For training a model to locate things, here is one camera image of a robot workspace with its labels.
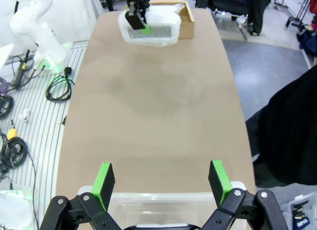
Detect tangled black cables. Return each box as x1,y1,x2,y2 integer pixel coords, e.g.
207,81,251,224
0,95,15,119

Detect clear plastic container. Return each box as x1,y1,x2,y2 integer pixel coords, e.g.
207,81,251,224
76,181,248,230

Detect open brown cardboard box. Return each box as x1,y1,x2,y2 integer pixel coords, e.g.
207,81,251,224
148,0,196,40

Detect small white object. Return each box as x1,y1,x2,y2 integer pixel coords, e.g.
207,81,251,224
18,110,32,121

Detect person in black sweater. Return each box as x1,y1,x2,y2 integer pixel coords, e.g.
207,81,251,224
245,65,317,187

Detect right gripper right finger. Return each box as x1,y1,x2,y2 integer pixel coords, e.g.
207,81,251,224
202,159,290,230

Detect standing person in black trousers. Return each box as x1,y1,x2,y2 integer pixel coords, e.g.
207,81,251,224
245,0,269,37

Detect coiled black cable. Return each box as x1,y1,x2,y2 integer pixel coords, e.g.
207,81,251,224
46,75,75,101

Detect black clothes rack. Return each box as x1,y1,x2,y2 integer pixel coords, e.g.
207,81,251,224
272,0,317,30

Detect clear parts organizer box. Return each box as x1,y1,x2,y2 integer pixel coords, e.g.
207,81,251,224
278,191,317,230

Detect black office chair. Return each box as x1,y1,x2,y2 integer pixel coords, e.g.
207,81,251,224
193,0,248,17

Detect black cable bundle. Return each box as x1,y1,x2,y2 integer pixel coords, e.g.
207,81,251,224
0,137,29,170

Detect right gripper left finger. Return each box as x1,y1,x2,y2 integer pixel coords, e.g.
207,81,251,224
38,162,122,230

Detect grey ribbed platform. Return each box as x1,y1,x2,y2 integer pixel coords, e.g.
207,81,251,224
0,40,90,230

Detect white digital clock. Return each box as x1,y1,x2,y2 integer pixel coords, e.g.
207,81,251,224
135,222,191,230

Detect white board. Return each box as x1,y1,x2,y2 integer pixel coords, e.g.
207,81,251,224
0,43,14,69

